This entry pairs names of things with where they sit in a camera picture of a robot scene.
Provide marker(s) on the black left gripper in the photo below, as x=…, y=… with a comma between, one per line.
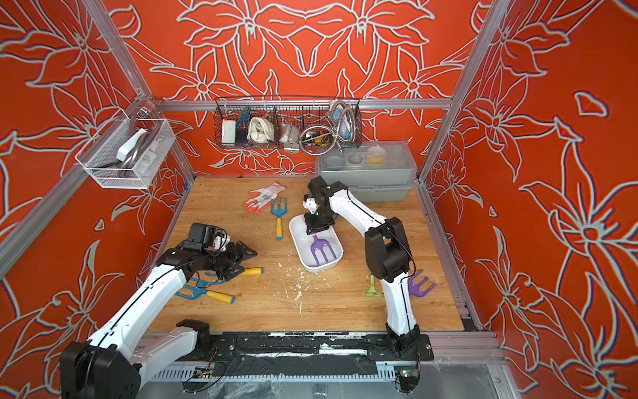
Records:
x=242, y=254

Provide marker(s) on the white box in basket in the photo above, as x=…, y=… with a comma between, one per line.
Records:
x=229, y=128

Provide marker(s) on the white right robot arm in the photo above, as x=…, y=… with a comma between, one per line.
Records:
x=387, y=253

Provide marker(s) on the white cloth in basket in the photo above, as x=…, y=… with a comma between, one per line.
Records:
x=261, y=131

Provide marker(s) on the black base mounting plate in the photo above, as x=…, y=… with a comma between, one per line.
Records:
x=376, y=347

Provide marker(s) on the blue rake yellow handle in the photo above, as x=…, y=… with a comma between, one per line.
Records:
x=247, y=272
x=193, y=293

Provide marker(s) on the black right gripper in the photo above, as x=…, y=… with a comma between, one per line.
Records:
x=311, y=227

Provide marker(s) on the white wire side basket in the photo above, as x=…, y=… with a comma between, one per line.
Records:
x=98, y=155

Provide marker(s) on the black wire wall basket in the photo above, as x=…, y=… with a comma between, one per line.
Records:
x=310, y=125

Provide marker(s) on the white oval storage tray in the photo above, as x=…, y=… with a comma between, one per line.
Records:
x=303, y=241

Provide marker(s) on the purple rake pink handle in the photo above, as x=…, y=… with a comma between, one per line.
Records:
x=322, y=251

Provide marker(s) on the white device in side basket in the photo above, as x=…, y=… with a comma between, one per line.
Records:
x=128, y=148

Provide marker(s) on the red white work glove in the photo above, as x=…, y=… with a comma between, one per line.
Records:
x=262, y=198

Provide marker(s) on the grey lidded storage box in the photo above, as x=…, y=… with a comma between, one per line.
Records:
x=375, y=171

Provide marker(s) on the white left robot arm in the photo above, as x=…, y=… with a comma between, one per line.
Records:
x=109, y=364

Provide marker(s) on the green rake wooden handle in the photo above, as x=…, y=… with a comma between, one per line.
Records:
x=372, y=292

